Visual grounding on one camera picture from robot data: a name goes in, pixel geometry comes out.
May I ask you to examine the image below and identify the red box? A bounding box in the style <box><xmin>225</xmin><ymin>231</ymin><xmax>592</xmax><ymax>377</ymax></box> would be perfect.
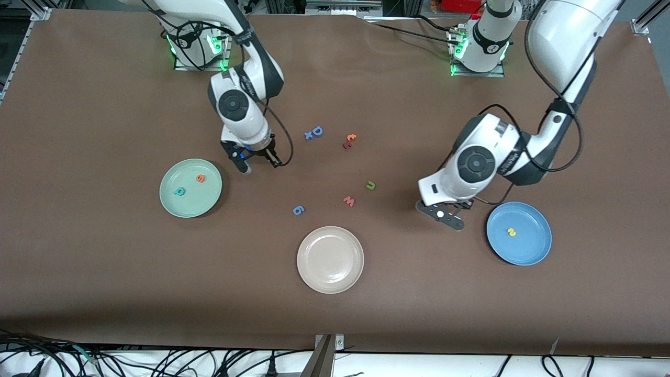
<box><xmin>441</xmin><ymin>0</ymin><xmax>483</xmax><ymax>14</ymax></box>

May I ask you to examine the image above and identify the teal tipped cable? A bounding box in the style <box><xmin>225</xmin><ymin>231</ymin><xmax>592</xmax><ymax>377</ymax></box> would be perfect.
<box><xmin>71</xmin><ymin>343</ymin><xmax>100</xmax><ymax>365</ymax></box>

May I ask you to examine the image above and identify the blue plate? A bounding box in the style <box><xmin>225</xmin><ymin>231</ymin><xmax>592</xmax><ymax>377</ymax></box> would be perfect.
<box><xmin>486</xmin><ymin>201</ymin><xmax>552</xmax><ymax>267</ymax></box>

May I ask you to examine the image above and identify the beige plate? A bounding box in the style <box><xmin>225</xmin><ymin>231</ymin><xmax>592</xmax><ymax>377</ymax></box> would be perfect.
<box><xmin>296</xmin><ymin>226</ymin><xmax>365</xmax><ymax>294</ymax></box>

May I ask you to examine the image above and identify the dark grey metal beam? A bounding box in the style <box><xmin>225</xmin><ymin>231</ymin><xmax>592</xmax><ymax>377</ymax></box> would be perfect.
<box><xmin>300</xmin><ymin>335</ymin><xmax>336</xmax><ymax>377</ymax></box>

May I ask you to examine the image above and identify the brown table cover sheet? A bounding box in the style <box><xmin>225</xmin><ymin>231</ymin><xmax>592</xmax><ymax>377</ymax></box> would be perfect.
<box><xmin>0</xmin><ymin>9</ymin><xmax>670</xmax><ymax>357</ymax></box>

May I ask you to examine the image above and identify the grey equipment box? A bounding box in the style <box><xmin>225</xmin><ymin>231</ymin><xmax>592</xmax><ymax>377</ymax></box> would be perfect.
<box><xmin>305</xmin><ymin>0</ymin><xmax>384</xmax><ymax>16</ymax></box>

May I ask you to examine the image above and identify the aluminium frame rail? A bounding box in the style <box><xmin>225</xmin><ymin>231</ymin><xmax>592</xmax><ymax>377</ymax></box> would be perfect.
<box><xmin>0</xmin><ymin>5</ymin><xmax>54</xmax><ymax>103</ymax></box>

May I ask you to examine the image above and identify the green plate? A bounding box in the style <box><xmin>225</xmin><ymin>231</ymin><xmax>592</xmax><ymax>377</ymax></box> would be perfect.
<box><xmin>159</xmin><ymin>158</ymin><xmax>223</xmax><ymax>218</ymax></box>

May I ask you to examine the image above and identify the silver metal clamp bracket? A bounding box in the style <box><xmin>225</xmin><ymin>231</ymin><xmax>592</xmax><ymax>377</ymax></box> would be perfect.
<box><xmin>314</xmin><ymin>334</ymin><xmax>345</xmax><ymax>352</ymax></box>

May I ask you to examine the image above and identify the aluminium frame bracket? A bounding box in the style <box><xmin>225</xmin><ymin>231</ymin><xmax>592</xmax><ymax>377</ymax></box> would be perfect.
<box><xmin>631</xmin><ymin>0</ymin><xmax>670</xmax><ymax>36</ymax></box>

